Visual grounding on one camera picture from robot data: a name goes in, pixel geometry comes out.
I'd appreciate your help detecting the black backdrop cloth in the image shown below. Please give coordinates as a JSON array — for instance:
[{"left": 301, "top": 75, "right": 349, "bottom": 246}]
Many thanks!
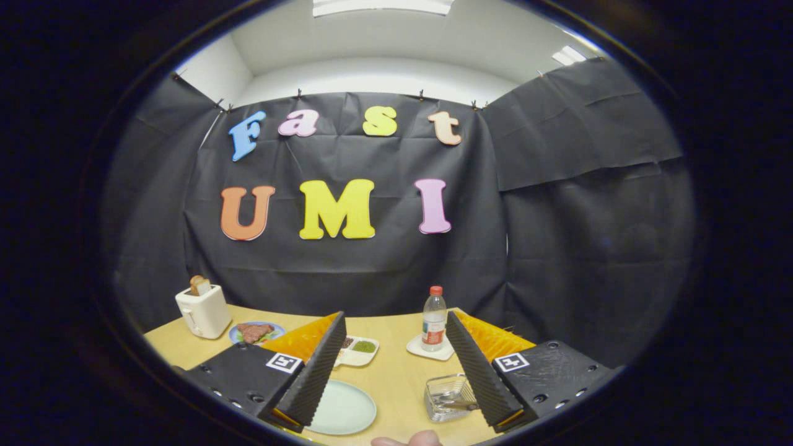
[{"left": 102, "top": 57, "right": 694, "bottom": 369}]

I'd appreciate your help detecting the white square coaster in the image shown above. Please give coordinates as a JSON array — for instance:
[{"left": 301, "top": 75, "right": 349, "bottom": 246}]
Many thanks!
[{"left": 406, "top": 334, "right": 455, "bottom": 362}]

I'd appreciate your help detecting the blue plate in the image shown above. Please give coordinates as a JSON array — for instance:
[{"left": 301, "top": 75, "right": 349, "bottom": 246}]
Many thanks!
[{"left": 229, "top": 321, "right": 286, "bottom": 346}]

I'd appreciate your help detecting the cooked steak with vegetables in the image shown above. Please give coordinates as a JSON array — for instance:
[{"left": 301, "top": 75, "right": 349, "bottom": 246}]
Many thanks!
[{"left": 237, "top": 323, "right": 274, "bottom": 343}]

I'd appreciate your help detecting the white toaster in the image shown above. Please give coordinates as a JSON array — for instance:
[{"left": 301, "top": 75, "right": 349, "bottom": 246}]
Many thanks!
[{"left": 175, "top": 284, "right": 232, "bottom": 339}]

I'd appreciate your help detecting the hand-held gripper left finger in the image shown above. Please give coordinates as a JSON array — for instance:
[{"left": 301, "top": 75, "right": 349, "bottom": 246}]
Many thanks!
[{"left": 183, "top": 311, "right": 348, "bottom": 434}]

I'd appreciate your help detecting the pale green plate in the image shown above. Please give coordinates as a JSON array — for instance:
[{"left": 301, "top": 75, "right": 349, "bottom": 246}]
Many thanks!
[{"left": 307, "top": 379, "right": 377, "bottom": 436}]

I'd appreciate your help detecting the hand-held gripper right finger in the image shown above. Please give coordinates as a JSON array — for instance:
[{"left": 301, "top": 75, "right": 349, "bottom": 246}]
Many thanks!
[{"left": 445, "top": 311, "right": 614, "bottom": 434}]

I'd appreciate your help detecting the white divided dish with beans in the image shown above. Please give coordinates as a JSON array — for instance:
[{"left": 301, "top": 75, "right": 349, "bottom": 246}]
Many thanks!
[{"left": 335, "top": 336, "right": 380, "bottom": 367}]

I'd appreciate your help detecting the clear water bottle red cap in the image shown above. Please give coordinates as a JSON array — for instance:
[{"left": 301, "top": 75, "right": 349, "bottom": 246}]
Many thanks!
[{"left": 422, "top": 286, "right": 447, "bottom": 352}]

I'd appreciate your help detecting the clear drainer basket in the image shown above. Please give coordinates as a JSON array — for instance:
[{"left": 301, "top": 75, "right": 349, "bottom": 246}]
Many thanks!
[{"left": 424, "top": 374, "right": 479, "bottom": 423}]

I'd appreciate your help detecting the long ceiling light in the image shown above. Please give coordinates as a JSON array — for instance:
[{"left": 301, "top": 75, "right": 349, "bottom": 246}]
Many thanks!
[{"left": 312, "top": 0, "right": 454, "bottom": 17}]

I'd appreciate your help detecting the small ceiling light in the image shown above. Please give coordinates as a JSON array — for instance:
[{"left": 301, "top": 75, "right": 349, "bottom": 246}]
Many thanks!
[{"left": 551, "top": 45, "right": 588, "bottom": 66}]

